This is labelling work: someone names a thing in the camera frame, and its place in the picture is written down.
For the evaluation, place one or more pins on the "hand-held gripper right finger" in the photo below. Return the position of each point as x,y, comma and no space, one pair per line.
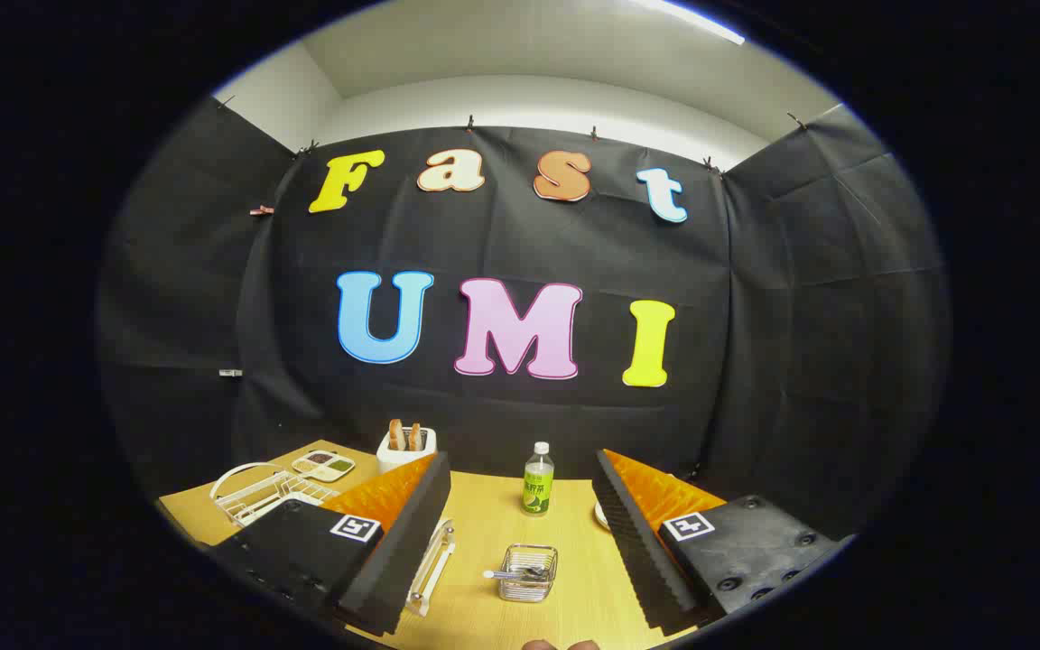
633,551

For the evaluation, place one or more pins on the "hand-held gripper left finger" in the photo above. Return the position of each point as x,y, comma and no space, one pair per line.
407,551

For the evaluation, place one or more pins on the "white plate with meat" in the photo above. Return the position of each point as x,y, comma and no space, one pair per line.
600,516

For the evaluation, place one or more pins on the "divided condiment dish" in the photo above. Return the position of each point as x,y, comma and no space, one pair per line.
323,465

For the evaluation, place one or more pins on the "white toaster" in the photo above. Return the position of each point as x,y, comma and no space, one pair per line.
394,460

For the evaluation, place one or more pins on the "toast slice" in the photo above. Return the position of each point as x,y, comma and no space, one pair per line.
414,438
396,435

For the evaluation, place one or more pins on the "green label drink bottle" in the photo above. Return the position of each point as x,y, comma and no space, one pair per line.
537,487

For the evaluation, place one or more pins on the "black backdrop cloth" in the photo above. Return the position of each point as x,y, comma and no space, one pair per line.
502,244

